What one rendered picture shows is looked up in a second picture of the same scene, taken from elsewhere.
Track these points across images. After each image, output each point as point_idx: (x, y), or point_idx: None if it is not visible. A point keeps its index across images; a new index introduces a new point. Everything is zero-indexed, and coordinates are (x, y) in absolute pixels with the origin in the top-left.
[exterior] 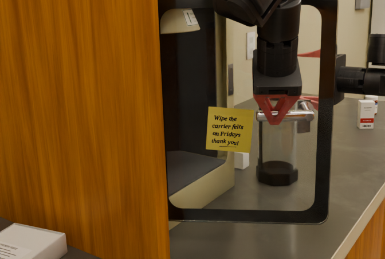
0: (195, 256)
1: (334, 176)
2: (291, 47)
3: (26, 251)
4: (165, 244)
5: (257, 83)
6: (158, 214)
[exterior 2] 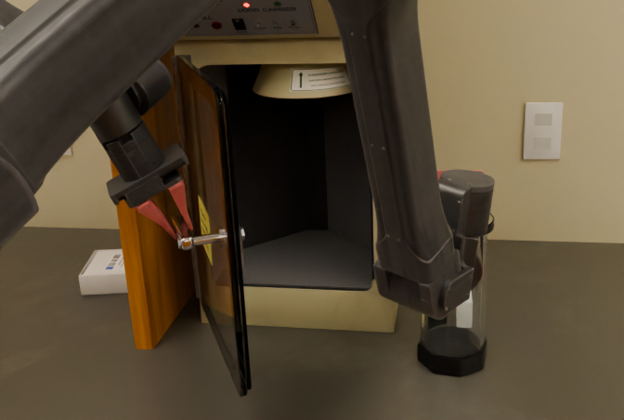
0: (189, 353)
1: (511, 409)
2: (110, 151)
3: None
4: (141, 315)
5: (111, 179)
6: (129, 280)
